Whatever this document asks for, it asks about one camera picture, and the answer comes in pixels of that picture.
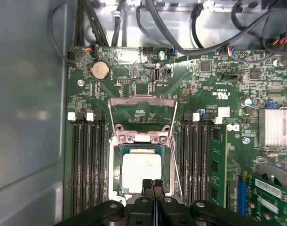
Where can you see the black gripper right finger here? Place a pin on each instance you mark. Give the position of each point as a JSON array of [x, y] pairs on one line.
[[171, 212]]

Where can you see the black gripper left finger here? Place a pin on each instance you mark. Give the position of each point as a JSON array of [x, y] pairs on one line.
[[141, 212]]

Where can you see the metal locking lever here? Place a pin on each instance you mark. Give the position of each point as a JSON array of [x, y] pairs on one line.
[[176, 169]]

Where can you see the silver CPU chip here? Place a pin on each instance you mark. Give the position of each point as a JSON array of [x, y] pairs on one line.
[[138, 164]]

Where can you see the metal socket cover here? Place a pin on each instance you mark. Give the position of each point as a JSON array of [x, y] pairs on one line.
[[143, 101]]

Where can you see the black RAM slot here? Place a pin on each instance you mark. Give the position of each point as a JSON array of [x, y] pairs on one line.
[[84, 164], [205, 164], [196, 164], [102, 164], [93, 164], [187, 164], [74, 164]]

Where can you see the blue expansion slot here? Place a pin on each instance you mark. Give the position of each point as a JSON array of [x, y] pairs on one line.
[[241, 197]]

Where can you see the CPU socket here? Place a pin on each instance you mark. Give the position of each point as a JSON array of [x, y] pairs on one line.
[[124, 139]]

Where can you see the green RAM stick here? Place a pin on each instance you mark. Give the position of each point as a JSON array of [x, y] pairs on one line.
[[218, 164]]

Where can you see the black graphics card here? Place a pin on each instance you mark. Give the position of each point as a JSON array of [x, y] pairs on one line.
[[270, 195]]

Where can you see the silver chipset heatsink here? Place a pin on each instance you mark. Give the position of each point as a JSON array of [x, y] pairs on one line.
[[275, 127]]

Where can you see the silver internal USB port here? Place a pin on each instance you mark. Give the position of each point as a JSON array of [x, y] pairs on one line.
[[156, 75]]

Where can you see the green motherboard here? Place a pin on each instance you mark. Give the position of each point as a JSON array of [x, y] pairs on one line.
[[228, 77]]

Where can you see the round coin battery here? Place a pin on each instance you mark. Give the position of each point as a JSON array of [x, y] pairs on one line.
[[100, 70]]

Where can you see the black open PC case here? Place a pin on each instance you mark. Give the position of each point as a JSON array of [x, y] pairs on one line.
[[28, 94]]

